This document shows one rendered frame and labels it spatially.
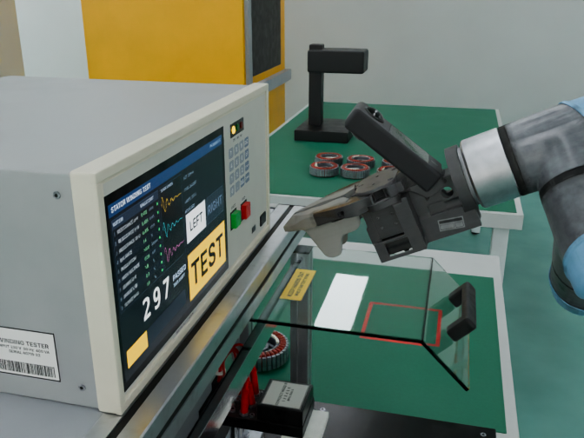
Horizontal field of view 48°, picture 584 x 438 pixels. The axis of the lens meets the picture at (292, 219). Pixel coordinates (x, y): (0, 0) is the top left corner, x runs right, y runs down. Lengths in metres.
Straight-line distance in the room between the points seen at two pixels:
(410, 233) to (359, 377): 0.60
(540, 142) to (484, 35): 5.16
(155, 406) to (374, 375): 0.74
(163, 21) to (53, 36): 2.77
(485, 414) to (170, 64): 3.53
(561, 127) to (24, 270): 0.49
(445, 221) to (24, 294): 0.41
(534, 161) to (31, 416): 0.50
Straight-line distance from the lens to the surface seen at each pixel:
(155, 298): 0.59
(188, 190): 0.63
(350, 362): 1.29
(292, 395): 0.91
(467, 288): 0.90
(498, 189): 0.67
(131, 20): 4.46
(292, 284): 0.87
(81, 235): 0.50
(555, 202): 0.65
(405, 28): 5.83
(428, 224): 0.70
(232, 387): 0.73
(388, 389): 1.23
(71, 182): 0.49
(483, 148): 0.67
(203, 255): 0.69
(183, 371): 0.61
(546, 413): 2.57
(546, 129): 0.67
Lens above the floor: 1.45
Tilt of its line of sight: 20 degrees down
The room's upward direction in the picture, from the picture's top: straight up
